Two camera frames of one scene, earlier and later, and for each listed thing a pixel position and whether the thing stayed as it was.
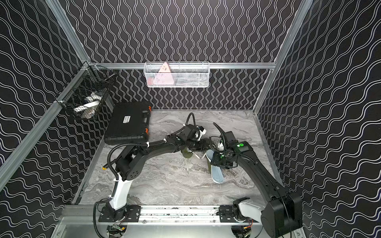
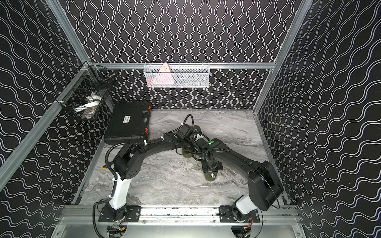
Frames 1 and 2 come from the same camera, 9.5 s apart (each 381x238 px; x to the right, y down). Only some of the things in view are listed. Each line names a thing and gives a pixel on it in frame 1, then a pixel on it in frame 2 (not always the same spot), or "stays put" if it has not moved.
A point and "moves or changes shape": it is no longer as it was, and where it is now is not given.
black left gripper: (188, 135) stays put
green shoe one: (209, 167) moves or changes shape
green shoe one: (186, 153) stays put
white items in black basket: (91, 103) stays put
